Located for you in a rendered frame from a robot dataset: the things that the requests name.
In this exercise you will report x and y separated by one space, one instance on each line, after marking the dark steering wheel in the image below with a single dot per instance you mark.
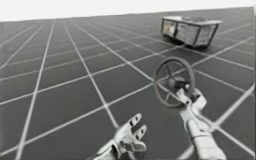
174 82

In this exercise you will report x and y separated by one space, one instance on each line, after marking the grey cart with brown box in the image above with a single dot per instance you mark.
189 30

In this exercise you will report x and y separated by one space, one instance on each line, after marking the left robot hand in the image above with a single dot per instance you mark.
128 137

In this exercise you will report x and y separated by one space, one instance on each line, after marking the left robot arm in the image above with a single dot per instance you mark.
106 152

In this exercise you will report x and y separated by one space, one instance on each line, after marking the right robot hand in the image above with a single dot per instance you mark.
190 102

